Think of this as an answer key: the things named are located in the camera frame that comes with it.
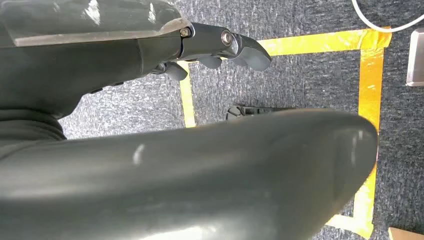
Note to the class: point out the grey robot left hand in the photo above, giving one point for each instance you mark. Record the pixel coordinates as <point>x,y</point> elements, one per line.
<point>198,185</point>

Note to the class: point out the black robot foot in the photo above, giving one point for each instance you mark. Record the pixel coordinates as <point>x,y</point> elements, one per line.
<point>245,111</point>

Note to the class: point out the robot left arm ribbed sleeve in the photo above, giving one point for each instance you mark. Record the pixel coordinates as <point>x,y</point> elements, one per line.
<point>23,127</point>

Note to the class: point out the yellow floor tape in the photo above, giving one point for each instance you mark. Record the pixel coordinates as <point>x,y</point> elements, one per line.
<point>371,82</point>

